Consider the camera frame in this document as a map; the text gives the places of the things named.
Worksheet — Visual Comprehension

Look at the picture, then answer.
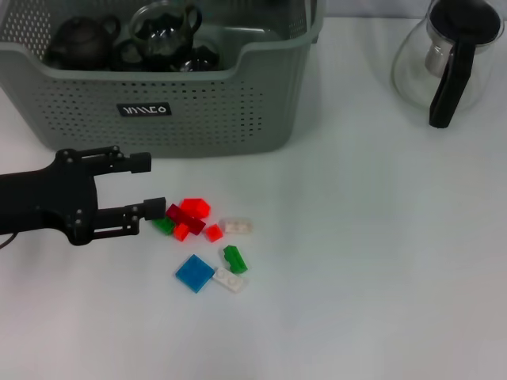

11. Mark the blue square building brick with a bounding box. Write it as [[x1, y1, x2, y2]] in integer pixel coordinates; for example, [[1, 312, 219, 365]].
[[174, 254, 217, 294]]

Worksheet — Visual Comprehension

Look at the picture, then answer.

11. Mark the dark red long brick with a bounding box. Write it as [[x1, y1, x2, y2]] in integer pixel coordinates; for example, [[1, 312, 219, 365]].
[[165, 203, 207, 237]]

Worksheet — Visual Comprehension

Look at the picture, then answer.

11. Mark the glass teapot with black handle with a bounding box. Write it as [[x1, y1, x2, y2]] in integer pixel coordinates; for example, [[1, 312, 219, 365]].
[[391, 0, 502, 128]]

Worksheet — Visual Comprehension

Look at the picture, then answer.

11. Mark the grey perforated storage bin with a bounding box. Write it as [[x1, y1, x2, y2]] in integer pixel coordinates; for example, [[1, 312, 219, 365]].
[[0, 0, 326, 159]]

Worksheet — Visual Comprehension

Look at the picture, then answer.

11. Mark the dark clay teapot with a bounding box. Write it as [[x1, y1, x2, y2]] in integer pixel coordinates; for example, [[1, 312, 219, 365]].
[[45, 14, 122, 71]]

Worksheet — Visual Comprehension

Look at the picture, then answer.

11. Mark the green long building brick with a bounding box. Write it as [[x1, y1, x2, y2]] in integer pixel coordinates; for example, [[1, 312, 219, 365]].
[[223, 245, 249, 275]]

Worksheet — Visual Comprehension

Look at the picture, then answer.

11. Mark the glass teacup with black base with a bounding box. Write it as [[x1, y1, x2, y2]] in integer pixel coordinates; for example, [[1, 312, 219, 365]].
[[112, 37, 151, 73], [129, 1, 203, 61], [177, 35, 221, 73]]

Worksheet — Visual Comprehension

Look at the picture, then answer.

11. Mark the white building brick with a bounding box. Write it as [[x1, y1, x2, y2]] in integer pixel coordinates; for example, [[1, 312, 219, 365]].
[[212, 267, 249, 294]]

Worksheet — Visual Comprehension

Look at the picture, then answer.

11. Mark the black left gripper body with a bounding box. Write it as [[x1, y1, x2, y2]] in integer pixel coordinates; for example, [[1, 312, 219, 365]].
[[0, 148, 101, 246]]

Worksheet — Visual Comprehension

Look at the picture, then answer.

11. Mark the translucent clear building brick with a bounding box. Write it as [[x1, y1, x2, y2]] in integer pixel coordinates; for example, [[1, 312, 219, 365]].
[[219, 216, 254, 235]]

